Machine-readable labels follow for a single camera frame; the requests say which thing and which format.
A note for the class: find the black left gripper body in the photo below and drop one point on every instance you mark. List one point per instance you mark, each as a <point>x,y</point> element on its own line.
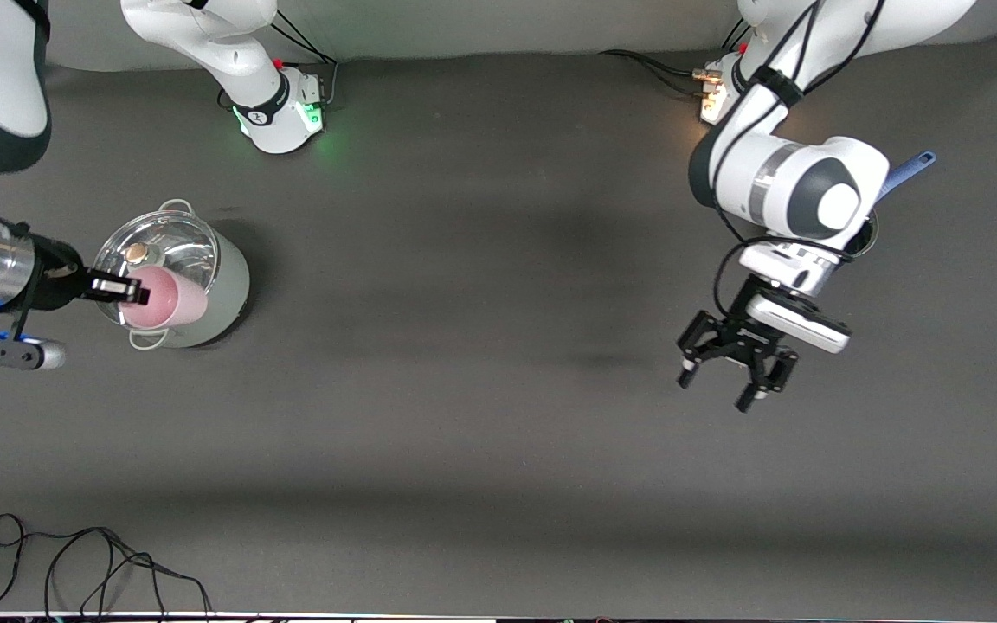
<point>734,340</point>

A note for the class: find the pink cup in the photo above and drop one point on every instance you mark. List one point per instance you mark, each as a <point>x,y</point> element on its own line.
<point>183,303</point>

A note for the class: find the dark grey table mat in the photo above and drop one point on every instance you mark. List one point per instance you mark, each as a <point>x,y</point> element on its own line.
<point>498,433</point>

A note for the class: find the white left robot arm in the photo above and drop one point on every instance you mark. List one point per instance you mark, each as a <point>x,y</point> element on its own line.
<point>810,186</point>

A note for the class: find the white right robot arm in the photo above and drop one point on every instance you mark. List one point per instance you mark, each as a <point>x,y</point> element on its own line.
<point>230,52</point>

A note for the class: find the large glass pot lid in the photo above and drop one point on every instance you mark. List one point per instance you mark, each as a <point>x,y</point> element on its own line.
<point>178,247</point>

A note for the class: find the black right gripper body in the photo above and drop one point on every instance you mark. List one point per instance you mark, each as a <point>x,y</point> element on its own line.
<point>55,276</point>

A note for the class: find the white cooking pot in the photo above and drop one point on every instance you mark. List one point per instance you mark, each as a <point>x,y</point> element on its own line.
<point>234,285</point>

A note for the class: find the dark blue saucepan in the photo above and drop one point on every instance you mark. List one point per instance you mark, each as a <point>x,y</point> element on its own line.
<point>905,173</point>

